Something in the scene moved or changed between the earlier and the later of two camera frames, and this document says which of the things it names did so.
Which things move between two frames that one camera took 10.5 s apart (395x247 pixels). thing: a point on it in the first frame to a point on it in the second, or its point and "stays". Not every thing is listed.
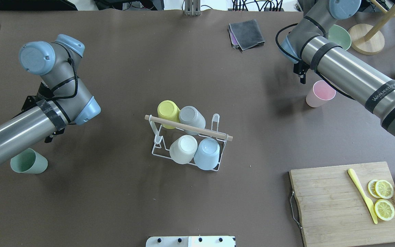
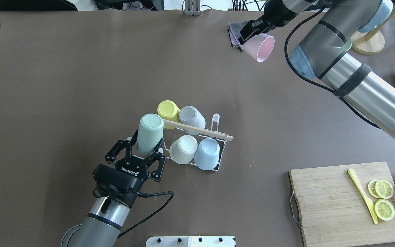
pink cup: [322, 91] to [260, 46]
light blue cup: [207, 155] stays
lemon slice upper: [381, 188] stays
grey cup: [190, 115] stays
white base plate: [191, 241] stays
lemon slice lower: [384, 209] stays
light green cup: [28, 161] to [150, 132]
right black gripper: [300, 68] to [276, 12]
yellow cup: [168, 110] stays
